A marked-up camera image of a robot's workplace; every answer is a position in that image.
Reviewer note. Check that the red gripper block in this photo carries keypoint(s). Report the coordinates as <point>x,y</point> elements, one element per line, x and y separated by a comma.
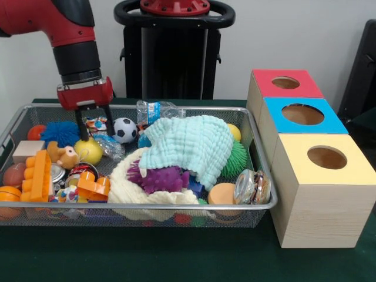
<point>85,95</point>

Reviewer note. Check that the crushed clear plastic bottle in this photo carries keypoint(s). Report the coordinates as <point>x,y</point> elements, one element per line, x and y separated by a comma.
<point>155,111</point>

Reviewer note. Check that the mint green waffle cloth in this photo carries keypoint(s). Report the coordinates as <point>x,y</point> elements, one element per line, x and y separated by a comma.
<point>188,144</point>

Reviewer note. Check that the green spiky rubber ball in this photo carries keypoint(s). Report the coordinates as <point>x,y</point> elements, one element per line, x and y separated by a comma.
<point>236,161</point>

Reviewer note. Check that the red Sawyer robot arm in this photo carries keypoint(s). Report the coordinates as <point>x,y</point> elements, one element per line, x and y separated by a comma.
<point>73,29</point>

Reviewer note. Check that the wooden box with three holes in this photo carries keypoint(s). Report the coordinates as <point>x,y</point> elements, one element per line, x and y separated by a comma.
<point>323,211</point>

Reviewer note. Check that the yellow smiley face ball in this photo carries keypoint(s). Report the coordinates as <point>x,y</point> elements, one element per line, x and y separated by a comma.
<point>91,152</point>

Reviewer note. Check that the small black white soccer ball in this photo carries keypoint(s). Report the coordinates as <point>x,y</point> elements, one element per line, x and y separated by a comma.
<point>125,130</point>

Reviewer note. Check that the blue spiky rubber ball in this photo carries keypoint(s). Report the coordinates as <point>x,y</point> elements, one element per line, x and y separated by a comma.
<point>58,132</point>

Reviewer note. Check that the brown plush monkey toy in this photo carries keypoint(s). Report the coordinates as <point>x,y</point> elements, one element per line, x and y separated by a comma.
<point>66,155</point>

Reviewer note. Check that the cream knitted cloth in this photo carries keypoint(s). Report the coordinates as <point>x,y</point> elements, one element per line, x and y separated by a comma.
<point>123,188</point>

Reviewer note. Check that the long orange building block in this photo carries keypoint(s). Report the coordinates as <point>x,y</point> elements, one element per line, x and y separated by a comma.
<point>36,179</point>

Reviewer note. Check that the purple spiky monster toy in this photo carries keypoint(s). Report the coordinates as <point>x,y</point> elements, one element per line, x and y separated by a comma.
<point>164,180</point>

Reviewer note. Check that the dark green table cloth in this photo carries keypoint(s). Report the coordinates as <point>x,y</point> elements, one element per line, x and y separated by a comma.
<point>147,255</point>

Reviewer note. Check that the black upright panel on stand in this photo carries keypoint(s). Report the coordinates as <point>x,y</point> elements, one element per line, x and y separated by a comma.
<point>364,73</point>

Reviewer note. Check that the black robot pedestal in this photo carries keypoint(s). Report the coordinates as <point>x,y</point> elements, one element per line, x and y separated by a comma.
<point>176,58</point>

